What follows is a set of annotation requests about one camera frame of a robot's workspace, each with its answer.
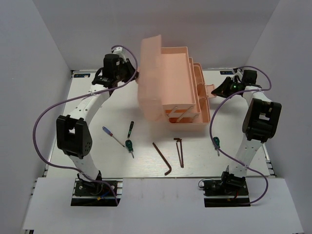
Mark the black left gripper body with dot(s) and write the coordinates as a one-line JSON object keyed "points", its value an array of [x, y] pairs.
{"points": [[126, 71]]}

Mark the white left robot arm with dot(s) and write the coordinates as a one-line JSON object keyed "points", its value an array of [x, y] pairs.
{"points": [[73, 134]]}

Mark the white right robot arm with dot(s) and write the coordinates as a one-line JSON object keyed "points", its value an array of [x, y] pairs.
{"points": [[260, 122]]}

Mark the green stubby screwdriver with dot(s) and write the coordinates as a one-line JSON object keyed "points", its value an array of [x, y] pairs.
{"points": [[129, 147], [216, 144]]}

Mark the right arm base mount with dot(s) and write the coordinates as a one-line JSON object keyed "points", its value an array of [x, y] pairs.
{"points": [[218, 196]]}

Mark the thick brown hex key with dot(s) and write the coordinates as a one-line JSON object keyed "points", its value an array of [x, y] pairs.
{"points": [[178, 142]]}

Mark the pink plastic toolbox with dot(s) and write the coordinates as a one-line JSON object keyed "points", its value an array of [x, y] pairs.
{"points": [[171, 87]]}

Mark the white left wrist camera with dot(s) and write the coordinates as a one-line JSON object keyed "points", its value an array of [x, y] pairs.
{"points": [[120, 51]]}

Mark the black green slim screwdriver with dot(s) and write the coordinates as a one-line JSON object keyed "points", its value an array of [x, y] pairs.
{"points": [[130, 129]]}

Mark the blue red handled screwdriver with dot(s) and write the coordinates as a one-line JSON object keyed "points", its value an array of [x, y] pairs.
{"points": [[108, 132]]}

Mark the long brown hex key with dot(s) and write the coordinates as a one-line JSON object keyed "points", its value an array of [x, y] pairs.
{"points": [[164, 159]]}

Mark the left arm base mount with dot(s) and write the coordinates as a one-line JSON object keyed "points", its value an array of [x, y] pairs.
{"points": [[87, 194]]}

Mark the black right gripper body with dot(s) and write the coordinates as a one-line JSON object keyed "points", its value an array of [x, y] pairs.
{"points": [[233, 87]]}

